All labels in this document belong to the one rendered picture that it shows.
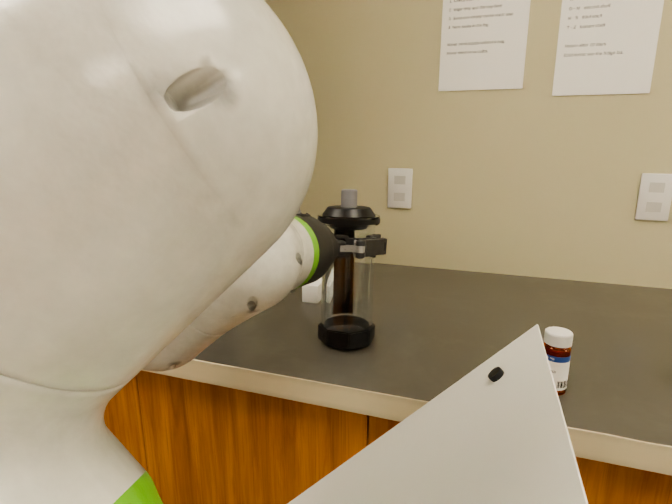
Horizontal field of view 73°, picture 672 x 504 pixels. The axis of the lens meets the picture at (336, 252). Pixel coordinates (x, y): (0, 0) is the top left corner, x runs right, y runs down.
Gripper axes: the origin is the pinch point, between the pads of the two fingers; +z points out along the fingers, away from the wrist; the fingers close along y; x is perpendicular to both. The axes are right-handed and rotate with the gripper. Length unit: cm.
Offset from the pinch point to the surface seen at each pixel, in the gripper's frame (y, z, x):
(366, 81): 13, 52, -42
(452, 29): -10, 49, -53
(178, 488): 30, -5, 50
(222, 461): 19.8, -6.2, 41.5
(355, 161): 16, 55, -20
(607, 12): -45, 49, -54
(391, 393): -11.5, -12.1, 20.8
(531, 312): -33.1, 28.3, 14.4
